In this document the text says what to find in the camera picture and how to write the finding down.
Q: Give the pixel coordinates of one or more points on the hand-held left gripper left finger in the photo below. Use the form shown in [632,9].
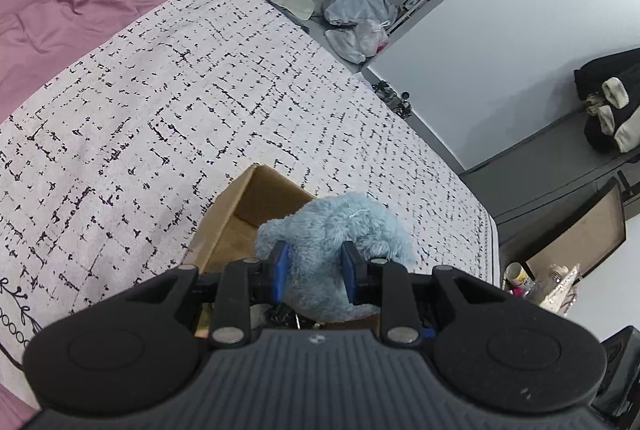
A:
[280,271]

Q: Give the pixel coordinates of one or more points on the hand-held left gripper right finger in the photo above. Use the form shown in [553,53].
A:
[350,274]

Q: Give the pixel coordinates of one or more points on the black glitter packet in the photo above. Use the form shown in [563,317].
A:
[280,316]

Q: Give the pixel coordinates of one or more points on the grey-blue plush toy pink ears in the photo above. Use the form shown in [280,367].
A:
[340,220]

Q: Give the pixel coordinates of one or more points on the brown cardboard box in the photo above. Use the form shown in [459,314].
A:
[230,235]

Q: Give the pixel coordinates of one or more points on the white yellow cup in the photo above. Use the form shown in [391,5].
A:
[517,274]

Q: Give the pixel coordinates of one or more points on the white dotted plastic bag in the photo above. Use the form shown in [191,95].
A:
[562,286]

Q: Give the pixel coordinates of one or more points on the white black printed blanket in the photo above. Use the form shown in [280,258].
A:
[150,85]

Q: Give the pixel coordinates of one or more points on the grey plastic bag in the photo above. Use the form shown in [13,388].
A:
[360,7]

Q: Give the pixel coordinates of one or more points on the black and cream garment pile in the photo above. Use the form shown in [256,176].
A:
[607,110]

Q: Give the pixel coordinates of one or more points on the pink bed sheet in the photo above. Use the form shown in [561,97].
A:
[75,10]

